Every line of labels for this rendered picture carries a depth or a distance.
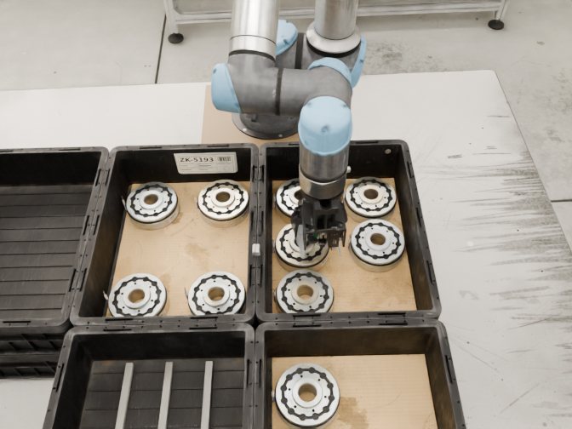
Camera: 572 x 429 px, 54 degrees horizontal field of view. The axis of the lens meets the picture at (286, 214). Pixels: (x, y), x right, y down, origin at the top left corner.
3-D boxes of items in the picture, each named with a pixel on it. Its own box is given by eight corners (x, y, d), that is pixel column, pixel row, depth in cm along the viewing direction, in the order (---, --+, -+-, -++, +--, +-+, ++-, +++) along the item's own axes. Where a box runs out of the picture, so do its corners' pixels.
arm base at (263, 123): (235, 98, 143) (233, 65, 136) (294, 92, 145) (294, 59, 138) (243, 137, 133) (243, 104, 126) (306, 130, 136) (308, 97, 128)
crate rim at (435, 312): (260, 150, 116) (259, 142, 114) (405, 146, 116) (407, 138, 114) (255, 328, 91) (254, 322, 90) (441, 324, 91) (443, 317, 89)
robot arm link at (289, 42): (248, 64, 136) (246, 12, 126) (303, 68, 135) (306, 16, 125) (240, 94, 128) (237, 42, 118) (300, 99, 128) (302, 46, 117)
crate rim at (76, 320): (113, 153, 116) (111, 145, 114) (259, 150, 116) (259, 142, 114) (71, 332, 92) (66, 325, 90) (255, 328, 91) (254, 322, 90)
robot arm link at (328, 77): (285, 49, 90) (278, 95, 83) (356, 54, 90) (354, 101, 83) (284, 88, 96) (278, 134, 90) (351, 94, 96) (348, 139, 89)
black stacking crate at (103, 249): (125, 185, 124) (111, 148, 115) (260, 181, 123) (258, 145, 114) (90, 356, 99) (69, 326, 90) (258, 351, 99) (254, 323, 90)
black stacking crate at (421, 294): (262, 181, 123) (260, 145, 114) (398, 178, 123) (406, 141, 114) (260, 351, 99) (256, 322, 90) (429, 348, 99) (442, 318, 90)
